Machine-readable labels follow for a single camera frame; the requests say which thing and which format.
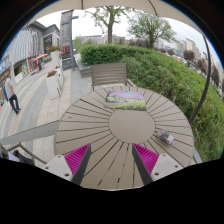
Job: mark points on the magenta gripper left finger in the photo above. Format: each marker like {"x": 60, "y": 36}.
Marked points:
{"x": 72, "y": 166}

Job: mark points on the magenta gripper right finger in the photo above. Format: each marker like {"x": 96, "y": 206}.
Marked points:
{"x": 152, "y": 166}

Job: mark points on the grey patterned computer mouse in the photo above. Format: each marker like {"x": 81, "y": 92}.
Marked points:
{"x": 165, "y": 136}

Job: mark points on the white planter near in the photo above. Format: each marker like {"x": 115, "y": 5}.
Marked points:
{"x": 53, "y": 86}

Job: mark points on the white planter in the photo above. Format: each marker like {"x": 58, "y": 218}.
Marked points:
{"x": 53, "y": 86}
{"x": 54, "y": 52}

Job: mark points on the green hedge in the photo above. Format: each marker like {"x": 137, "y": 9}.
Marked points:
{"x": 153, "y": 70}

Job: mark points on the brown slatted chair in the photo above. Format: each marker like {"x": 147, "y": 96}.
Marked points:
{"x": 109, "y": 73}

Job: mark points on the walking person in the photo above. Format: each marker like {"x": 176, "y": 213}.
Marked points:
{"x": 11, "y": 95}

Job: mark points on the grey signpost banner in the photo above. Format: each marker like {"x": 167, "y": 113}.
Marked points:
{"x": 66, "y": 44}

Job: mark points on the white planter far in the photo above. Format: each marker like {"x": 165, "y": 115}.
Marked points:
{"x": 54, "y": 52}

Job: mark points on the tree right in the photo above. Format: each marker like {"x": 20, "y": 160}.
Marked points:
{"x": 152, "y": 28}

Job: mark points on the tree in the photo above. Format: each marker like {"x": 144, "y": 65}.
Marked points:
{"x": 106, "y": 16}
{"x": 152, "y": 28}

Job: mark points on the tree left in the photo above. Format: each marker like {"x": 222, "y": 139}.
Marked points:
{"x": 106, "y": 16}

